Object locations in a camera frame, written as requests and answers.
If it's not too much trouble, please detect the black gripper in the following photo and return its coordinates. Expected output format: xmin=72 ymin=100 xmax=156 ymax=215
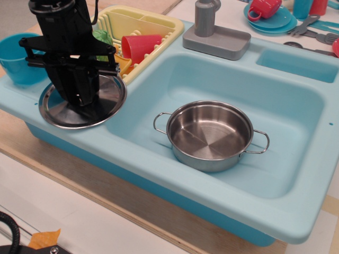
xmin=19 ymin=5 xmax=119 ymax=106

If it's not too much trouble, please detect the round steel pot lid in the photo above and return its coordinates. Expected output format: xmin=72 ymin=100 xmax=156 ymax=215
xmin=39 ymin=75 xmax=127 ymax=129

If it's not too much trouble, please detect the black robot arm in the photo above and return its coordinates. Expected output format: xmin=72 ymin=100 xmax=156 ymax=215
xmin=19 ymin=1 xmax=118 ymax=106

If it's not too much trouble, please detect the orange toy piece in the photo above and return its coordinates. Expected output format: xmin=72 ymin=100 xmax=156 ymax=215
xmin=113 ymin=44 xmax=133 ymax=77

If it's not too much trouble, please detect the green toy artichoke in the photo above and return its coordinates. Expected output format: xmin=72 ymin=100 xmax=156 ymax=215
xmin=92 ymin=30 xmax=113 ymax=62

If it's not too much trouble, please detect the red plastic cup in rack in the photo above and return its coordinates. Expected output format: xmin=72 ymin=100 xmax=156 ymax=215
xmin=121 ymin=34 xmax=162 ymax=65

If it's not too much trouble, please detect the blue plastic cup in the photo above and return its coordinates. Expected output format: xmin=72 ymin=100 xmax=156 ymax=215
xmin=1 ymin=33 xmax=48 ymax=85

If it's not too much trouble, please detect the yellow dish drying rack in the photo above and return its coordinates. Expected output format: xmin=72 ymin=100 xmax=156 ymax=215
xmin=93 ymin=5 xmax=184 ymax=85

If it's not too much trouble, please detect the grey toy faucet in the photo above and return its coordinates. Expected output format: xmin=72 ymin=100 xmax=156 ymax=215
xmin=183 ymin=1 xmax=251 ymax=60

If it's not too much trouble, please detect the orange tape piece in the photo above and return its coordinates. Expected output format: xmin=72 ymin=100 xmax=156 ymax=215
xmin=28 ymin=229 xmax=61 ymax=250

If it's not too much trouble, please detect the red mug on plates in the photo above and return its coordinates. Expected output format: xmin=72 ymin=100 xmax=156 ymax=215
xmin=247 ymin=0 xmax=282 ymax=22

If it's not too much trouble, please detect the light blue toy sink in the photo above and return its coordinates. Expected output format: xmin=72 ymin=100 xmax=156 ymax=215
xmin=1 ymin=38 xmax=338 ymax=246

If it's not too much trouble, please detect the top blue plate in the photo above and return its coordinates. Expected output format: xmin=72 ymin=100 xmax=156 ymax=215
xmin=249 ymin=6 xmax=292 ymax=29

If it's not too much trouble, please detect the blue plate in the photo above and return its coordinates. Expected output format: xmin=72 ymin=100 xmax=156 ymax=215
xmin=249 ymin=6 xmax=292 ymax=29
xmin=249 ymin=15 xmax=297 ymax=34

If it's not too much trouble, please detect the dark toy ladle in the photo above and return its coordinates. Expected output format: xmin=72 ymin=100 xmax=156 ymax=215
xmin=283 ymin=41 xmax=339 ymax=57

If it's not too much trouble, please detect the bottom blue plate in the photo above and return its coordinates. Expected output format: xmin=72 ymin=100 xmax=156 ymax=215
xmin=249 ymin=15 xmax=297 ymax=34

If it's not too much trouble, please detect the grey toy fork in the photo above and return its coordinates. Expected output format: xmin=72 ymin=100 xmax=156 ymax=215
xmin=288 ymin=14 xmax=320 ymax=36

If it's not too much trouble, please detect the blue tumbler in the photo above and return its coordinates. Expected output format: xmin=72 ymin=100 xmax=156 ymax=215
xmin=292 ymin=0 xmax=313 ymax=19

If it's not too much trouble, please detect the red tumbler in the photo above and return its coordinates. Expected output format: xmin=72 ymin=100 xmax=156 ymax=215
xmin=309 ymin=0 xmax=328 ymax=16

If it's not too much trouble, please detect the grey toy spatula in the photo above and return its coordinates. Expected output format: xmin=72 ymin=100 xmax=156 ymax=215
xmin=303 ymin=30 xmax=338 ymax=45

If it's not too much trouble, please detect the red plate edge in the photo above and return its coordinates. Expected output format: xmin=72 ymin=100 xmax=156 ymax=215
xmin=332 ymin=38 xmax=339 ymax=57

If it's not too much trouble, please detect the teal toy utensil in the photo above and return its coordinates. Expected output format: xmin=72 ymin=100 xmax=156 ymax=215
xmin=310 ymin=21 xmax=338 ymax=32

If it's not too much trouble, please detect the steel pot with handles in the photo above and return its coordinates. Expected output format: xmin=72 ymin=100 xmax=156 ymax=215
xmin=153 ymin=101 xmax=257 ymax=173

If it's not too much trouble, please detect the black braided cable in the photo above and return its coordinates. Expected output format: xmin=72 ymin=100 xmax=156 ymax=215
xmin=0 ymin=211 xmax=21 ymax=254

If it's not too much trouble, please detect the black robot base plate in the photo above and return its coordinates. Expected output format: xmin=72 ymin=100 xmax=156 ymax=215
xmin=16 ymin=246 xmax=70 ymax=254

